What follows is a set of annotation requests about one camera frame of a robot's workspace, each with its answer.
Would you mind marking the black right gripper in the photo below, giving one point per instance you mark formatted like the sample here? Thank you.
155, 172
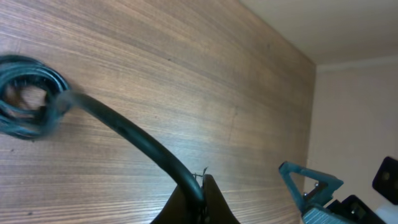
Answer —
311, 202

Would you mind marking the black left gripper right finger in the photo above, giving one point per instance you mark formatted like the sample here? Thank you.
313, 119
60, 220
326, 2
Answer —
217, 210

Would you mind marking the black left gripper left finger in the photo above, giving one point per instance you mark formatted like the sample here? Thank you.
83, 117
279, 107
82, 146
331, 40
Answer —
176, 210

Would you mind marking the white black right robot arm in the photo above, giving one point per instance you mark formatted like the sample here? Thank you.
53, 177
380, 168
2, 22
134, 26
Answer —
385, 181

